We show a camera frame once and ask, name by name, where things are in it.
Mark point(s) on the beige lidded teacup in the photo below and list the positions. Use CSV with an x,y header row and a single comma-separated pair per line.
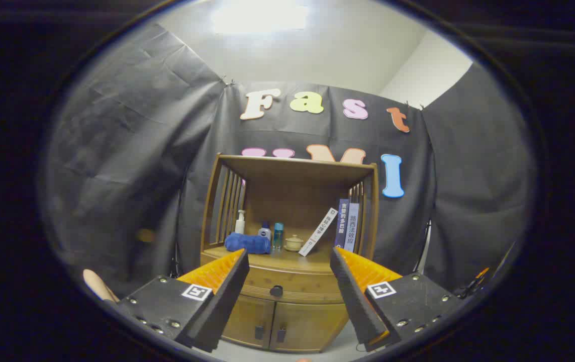
x,y
293,244

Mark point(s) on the orange black object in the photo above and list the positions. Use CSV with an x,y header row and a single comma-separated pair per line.
x,y
478,281

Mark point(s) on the wooden cabinet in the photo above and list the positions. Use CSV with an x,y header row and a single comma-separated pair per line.
x,y
292,186

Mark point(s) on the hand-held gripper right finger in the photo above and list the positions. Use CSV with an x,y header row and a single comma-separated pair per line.
x,y
355,306

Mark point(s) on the clear blue bottle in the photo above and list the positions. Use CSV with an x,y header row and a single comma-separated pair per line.
x,y
278,237

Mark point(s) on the white pump bottle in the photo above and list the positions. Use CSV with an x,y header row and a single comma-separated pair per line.
x,y
240,225

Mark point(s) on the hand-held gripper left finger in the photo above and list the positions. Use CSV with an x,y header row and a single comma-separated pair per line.
x,y
217,311

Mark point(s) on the wooden drawer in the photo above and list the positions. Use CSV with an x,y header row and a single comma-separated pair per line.
x,y
297,281

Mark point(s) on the white book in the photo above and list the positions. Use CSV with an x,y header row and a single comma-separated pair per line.
x,y
317,232

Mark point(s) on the pale lilac book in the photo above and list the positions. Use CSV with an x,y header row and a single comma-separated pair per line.
x,y
352,226

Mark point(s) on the wooden countertop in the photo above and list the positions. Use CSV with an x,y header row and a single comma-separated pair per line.
x,y
277,260

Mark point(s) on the wooden cabinet door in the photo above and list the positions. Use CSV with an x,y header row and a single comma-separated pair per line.
x,y
247,322
307,327

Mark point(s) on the dark blue book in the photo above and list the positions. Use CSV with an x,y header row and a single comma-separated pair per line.
x,y
342,223

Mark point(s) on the white bottle with blue cap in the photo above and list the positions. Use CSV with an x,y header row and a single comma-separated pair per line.
x,y
265,233

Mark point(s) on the blue folded towel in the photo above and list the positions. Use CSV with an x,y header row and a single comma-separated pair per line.
x,y
247,244

